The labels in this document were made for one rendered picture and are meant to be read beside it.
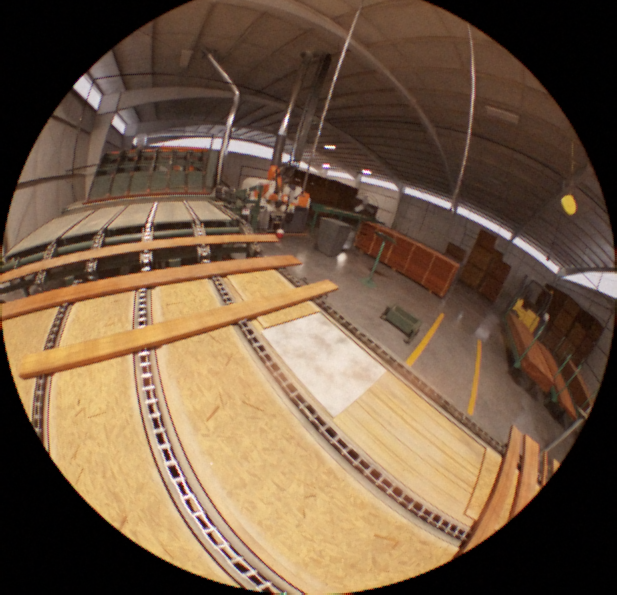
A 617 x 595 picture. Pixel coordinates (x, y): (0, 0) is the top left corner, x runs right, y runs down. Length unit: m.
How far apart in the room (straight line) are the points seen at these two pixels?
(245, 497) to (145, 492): 0.35
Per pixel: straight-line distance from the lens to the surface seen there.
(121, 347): 1.10
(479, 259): 11.43
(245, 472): 0.77
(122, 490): 0.90
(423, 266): 6.09
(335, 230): 5.10
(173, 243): 2.09
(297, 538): 0.80
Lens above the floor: 1.60
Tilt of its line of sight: 27 degrees down
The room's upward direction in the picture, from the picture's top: 15 degrees clockwise
